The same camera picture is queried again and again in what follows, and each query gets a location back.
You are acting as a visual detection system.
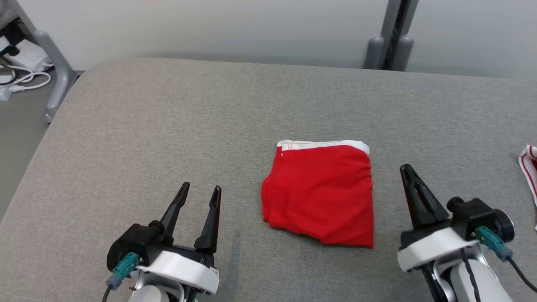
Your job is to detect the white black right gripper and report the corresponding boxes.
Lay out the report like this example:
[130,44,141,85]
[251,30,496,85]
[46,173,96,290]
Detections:
[396,164,481,273]

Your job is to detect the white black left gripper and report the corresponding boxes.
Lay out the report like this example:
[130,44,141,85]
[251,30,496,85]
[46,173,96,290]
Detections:
[136,182,222,295]

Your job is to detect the red shorts with white stripes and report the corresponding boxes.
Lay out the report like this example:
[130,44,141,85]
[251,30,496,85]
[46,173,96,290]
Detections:
[261,140,375,249]

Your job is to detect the red white jersey number 23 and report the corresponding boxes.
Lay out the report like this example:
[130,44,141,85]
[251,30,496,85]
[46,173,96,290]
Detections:
[518,145,537,231]

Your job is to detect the white flat box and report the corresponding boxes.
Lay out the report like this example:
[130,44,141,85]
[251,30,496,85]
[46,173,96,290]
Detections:
[8,40,50,73]

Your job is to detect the teal plug right camera cable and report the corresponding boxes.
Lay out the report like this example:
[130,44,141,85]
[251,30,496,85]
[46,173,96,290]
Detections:
[475,226,537,294]

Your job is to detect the teal plug camera cable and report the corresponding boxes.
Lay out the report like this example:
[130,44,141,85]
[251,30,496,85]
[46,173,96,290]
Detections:
[102,252,140,302]
[475,226,537,294]

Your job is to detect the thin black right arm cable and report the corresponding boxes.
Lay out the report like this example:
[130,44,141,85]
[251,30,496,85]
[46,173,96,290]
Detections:
[459,248,481,302]

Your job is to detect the teal plug left camera cable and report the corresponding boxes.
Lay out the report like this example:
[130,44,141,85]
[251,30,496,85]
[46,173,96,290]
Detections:
[102,252,140,302]

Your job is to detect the grey metal wall column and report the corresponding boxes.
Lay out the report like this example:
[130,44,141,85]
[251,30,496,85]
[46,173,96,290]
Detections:
[363,0,420,71]

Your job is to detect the grey metal frame leg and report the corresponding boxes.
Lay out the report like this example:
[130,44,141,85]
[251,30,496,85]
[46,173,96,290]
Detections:
[0,0,78,123]

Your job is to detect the white floor cable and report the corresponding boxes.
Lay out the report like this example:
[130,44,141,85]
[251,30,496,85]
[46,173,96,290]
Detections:
[0,63,52,93]

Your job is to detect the black device under frame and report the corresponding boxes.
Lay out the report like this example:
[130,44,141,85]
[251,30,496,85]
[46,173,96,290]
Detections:
[0,19,26,57]

